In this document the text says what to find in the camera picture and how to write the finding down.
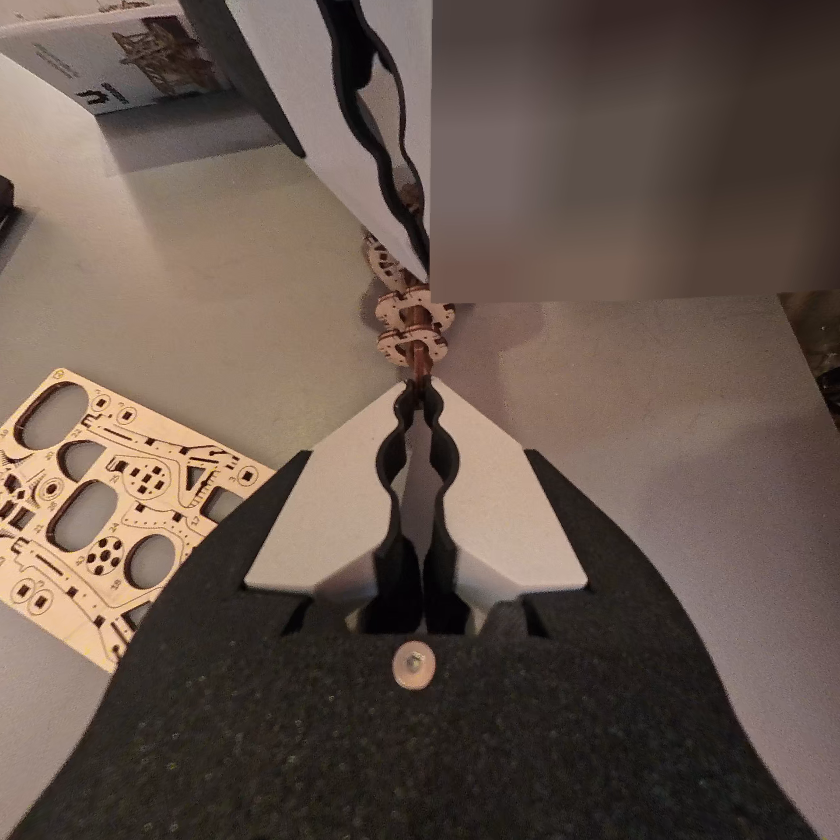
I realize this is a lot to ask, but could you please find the wooden tower model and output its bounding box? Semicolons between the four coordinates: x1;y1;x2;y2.
363;182;457;395

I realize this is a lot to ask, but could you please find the laser-cut wooden parts sheet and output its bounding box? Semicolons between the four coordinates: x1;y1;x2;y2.
0;367;278;675

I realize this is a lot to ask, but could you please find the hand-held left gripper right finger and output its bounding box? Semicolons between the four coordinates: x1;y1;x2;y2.
422;378;589;636

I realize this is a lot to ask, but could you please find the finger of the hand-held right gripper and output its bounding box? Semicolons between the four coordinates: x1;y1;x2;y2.
228;0;430;284
367;0;431;252

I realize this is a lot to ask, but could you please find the white model kit box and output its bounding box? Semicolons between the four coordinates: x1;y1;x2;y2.
0;0;231;118

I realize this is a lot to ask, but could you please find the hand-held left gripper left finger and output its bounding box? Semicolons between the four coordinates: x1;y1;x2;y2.
244;382;421;635

